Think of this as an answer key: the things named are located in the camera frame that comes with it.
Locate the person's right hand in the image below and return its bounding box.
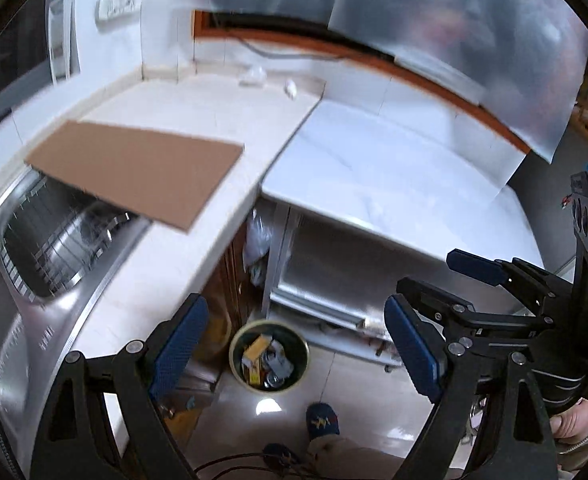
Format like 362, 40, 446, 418
548, 400, 588, 447

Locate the brown wooden cabinet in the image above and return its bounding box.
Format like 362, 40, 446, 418
163, 230, 262, 443

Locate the wire dish rack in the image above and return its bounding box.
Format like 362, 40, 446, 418
0, 179, 141, 302

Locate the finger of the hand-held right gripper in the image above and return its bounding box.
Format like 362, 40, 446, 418
396, 277, 476, 322
446, 248, 527, 287

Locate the clear plastic bag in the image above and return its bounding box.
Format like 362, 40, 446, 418
242, 207, 276, 287

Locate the dark round trash bin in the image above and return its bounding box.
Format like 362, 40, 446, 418
228, 319, 310, 391

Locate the clear plastic piece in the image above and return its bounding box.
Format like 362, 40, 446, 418
238, 64, 266, 86

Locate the white wall holder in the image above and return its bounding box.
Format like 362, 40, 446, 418
47, 0, 81, 81

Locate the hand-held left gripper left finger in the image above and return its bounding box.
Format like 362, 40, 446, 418
29, 292, 210, 480

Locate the dark blue slipper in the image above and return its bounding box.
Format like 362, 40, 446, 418
306, 402, 340, 444
263, 442, 301, 467

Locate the window with grey frame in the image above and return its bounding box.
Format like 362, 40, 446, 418
0, 0, 56, 128

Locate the stainless steel sink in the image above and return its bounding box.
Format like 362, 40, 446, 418
0, 164, 156, 466

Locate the steel cabinet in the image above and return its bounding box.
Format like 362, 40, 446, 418
261, 199, 427, 372

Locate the brown cardboard sheet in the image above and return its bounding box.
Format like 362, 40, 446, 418
23, 119, 246, 234

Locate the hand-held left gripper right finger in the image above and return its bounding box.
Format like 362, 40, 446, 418
383, 293, 561, 480

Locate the black floor cable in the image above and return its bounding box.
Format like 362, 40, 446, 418
193, 452, 326, 480

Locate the translucent plastic film sheet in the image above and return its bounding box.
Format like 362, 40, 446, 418
193, 0, 588, 164

